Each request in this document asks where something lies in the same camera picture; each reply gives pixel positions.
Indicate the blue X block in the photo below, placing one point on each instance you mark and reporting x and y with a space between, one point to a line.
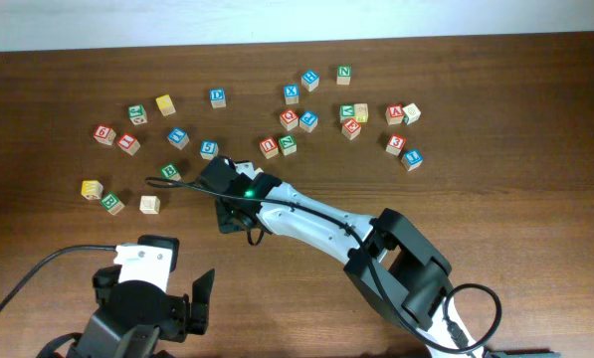
291 94

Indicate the blue 5 block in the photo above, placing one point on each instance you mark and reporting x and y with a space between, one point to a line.
209 149

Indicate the green Z block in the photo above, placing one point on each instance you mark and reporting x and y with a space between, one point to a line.
287 145

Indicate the blue I block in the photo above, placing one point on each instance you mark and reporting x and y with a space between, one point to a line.
412 159

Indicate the red E block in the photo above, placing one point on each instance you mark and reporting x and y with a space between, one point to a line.
350 128

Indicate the red A block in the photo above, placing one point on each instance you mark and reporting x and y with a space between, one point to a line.
394 114

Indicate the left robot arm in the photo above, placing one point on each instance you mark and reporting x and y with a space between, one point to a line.
135 311

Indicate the blue P block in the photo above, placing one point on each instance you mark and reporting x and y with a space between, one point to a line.
308 121

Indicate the red 3 block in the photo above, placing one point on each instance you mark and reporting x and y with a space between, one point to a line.
395 144

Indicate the green V block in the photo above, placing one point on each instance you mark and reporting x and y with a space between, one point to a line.
346 111

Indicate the blue T block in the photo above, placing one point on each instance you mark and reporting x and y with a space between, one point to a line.
178 138

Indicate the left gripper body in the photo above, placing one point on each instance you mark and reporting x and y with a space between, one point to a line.
188 308

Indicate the red 6 block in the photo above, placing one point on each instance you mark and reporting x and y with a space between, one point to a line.
104 135

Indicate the green B block upper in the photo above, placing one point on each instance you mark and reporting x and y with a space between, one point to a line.
170 172

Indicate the green C block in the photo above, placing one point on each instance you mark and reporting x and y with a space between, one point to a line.
137 114

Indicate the red I block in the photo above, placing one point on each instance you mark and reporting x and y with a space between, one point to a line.
128 144

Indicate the red U block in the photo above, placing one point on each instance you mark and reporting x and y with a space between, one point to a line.
269 147

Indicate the blue D block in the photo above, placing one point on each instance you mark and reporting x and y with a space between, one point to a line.
217 97

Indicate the green b block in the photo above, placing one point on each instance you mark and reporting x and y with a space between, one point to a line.
111 203
170 172

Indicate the blue H block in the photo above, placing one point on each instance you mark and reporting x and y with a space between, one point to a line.
310 80

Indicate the plain wooden block left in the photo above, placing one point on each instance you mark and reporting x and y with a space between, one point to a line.
149 205

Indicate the yellow W block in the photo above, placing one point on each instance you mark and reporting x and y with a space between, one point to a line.
91 189

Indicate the yellow block top left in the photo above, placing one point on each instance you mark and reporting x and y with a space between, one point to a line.
165 105

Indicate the red Q block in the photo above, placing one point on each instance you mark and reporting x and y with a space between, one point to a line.
289 119

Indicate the plain wooden block right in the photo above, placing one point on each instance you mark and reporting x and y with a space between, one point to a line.
411 113

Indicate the green N block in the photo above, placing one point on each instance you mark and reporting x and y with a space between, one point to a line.
344 74

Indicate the yellow edged 8 block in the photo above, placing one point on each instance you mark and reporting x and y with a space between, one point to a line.
361 112

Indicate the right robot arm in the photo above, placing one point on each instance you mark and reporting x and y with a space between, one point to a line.
401 275

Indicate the green B block lower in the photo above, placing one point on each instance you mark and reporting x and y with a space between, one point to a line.
111 203

